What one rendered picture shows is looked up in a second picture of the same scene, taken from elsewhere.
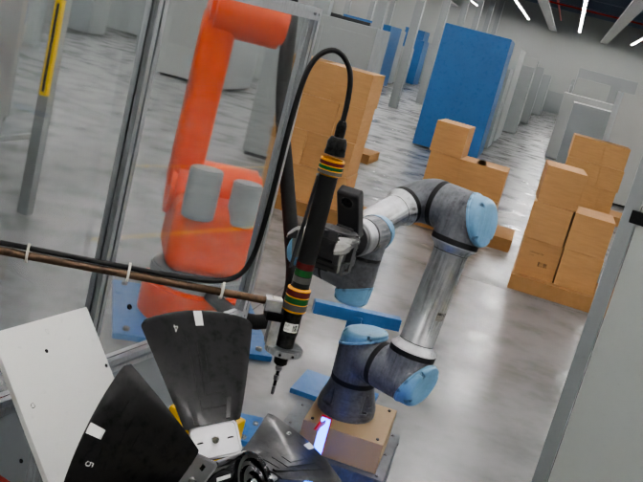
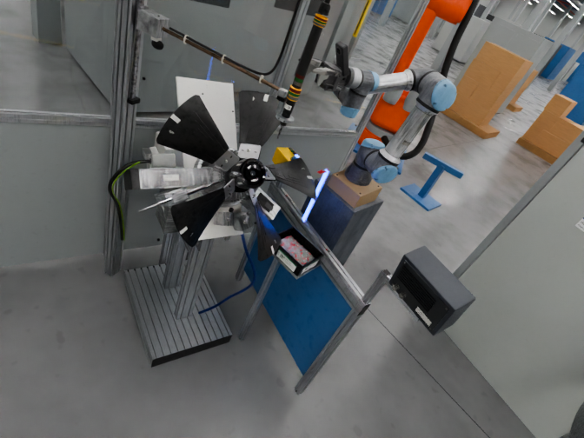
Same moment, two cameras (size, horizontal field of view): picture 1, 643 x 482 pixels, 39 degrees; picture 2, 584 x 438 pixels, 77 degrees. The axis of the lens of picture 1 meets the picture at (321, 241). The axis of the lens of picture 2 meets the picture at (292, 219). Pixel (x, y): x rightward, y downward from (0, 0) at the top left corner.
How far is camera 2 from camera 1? 0.78 m
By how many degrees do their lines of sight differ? 30
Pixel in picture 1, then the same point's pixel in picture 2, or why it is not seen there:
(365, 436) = (355, 190)
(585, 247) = not seen: outside the picture
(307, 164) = (472, 100)
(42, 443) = not seen: hidden behind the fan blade
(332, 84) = (501, 61)
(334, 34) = (519, 38)
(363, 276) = (352, 101)
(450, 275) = (416, 122)
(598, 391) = (520, 227)
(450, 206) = (428, 82)
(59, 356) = (209, 98)
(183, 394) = (244, 128)
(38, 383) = not seen: hidden behind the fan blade
